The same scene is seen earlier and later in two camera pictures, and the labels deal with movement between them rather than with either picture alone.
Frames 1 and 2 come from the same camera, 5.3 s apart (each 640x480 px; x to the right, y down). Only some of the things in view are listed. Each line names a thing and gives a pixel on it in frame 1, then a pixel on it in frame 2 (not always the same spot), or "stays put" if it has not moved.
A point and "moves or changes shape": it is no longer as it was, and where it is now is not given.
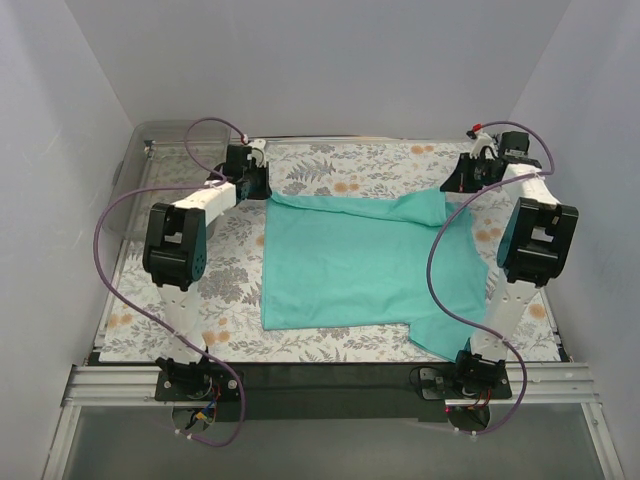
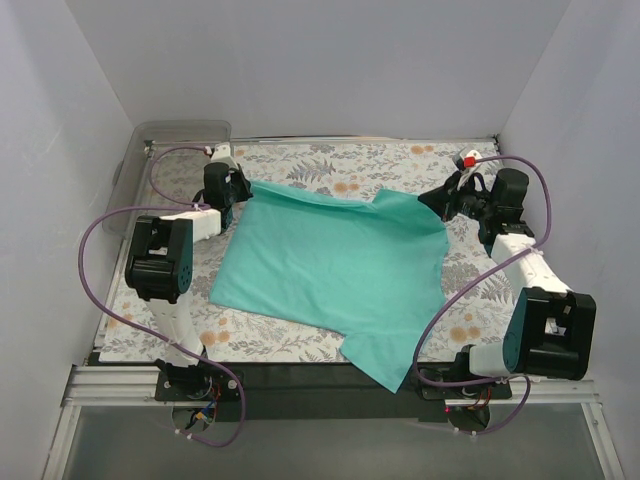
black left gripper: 258,182 to 238,185
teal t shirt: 374,261 moves or changes shape
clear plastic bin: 158,164 stays put
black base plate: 286,392 stays put
